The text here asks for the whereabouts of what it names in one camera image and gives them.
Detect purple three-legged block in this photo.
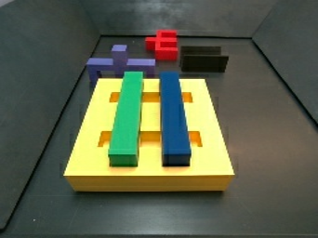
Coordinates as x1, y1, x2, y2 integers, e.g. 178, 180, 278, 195
86, 45, 157, 84

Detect yellow slotted board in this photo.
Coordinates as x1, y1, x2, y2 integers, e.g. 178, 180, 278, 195
65, 78, 236, 192

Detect blue long bar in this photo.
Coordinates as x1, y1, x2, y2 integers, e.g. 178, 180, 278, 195
160, 72, 192, 166

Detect green long bar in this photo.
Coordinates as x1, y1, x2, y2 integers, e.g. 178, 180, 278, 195
109, 72, 144, 166

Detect red branched block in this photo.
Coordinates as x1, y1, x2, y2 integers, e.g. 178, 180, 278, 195
146, 30, 178, 60

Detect black angle bracket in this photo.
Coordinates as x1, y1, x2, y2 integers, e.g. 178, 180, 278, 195
181, 46, 229, 73

